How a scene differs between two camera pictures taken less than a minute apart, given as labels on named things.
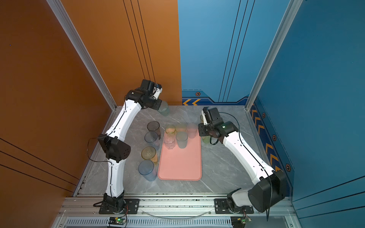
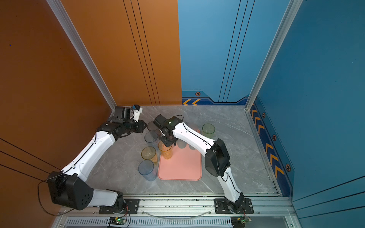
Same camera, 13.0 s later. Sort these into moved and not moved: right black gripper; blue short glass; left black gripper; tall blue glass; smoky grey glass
Moved: left black gripper; right black gripper
Not moved: tall blue glass; smoky grey glass; blue short glass
